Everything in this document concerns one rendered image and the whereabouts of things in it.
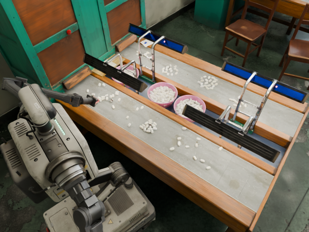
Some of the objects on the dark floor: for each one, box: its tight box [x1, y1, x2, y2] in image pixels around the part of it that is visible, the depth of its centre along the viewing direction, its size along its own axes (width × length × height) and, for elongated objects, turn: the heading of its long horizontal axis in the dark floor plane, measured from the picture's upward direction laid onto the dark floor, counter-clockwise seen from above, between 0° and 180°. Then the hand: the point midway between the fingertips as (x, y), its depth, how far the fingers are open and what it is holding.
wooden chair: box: [221, 0, 280, 67], centre depth 338 cm, size 44×43×91 cm
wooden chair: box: [278, 3, 309, 90], centre depth 304 cm, size 44×43×91 cm
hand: (98, 100), depth 200 cm, fingers closed
